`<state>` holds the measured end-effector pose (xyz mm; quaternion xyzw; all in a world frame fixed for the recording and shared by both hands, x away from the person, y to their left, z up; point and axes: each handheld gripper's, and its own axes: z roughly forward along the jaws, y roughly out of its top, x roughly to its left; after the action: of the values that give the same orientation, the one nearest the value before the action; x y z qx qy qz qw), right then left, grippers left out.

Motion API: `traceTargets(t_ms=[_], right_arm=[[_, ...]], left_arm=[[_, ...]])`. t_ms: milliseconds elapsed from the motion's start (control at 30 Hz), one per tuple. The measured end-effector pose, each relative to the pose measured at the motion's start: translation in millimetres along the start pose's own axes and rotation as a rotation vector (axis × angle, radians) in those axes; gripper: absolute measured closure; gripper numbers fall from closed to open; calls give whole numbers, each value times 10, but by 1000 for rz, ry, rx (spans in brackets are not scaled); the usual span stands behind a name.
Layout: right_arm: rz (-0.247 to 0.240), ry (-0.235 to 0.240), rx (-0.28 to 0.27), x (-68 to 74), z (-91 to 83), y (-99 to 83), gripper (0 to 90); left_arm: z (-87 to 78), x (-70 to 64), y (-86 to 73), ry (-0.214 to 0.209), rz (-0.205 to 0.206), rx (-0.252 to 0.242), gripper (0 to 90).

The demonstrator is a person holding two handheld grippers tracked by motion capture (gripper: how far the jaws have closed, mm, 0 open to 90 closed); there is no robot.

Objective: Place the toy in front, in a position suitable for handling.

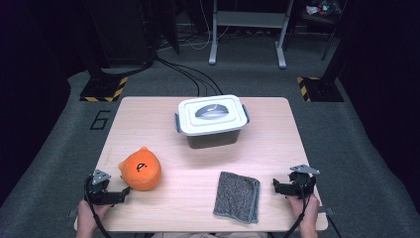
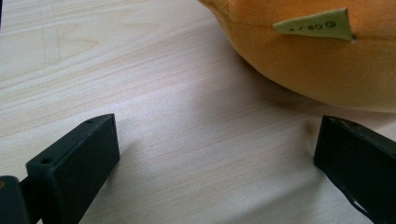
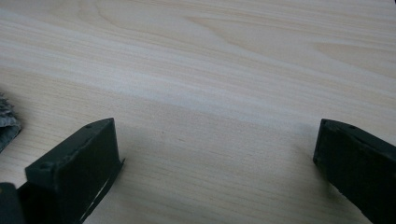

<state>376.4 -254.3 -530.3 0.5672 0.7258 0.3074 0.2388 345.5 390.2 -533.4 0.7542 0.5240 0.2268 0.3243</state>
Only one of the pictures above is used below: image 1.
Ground thin black table cable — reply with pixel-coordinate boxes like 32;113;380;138
326;214;345;238

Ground colourful clutter on shelf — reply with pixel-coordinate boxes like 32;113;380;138
305;0;343;17

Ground person's left hand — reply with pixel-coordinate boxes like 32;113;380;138
76;199;112;238

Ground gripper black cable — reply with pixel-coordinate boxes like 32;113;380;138
281;182;313;238
83;178;113;238

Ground black yellow striped base plate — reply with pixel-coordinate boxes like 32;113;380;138
79;76;129;103
296;76;345;103

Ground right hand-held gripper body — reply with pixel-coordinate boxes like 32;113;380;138
289;164;321;199

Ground translucent grey storage box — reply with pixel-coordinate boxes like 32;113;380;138
173;104;251;150

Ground white box lid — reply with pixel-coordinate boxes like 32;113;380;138
176;94;250;137

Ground orange plush toy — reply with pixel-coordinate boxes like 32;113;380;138
118;146;162;191

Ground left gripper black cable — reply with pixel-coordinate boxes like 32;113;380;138
83;178;113;238

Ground white floor cable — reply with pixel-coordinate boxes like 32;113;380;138
184;0;232;52

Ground black metal stand post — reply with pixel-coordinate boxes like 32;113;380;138
83;0;110;82
321;0;351;83

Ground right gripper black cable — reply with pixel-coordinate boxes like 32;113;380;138
281;182;313;238

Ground person's right hand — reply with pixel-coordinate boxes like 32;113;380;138
286;193;321;238

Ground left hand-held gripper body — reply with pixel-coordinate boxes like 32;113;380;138
84;169;115;206

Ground white metal stand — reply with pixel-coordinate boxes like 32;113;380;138
208;0;295;69

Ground black floor cables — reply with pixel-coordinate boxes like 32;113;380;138
155;56;226;97

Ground grey fluffy towel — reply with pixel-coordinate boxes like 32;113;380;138
212;171;262;225

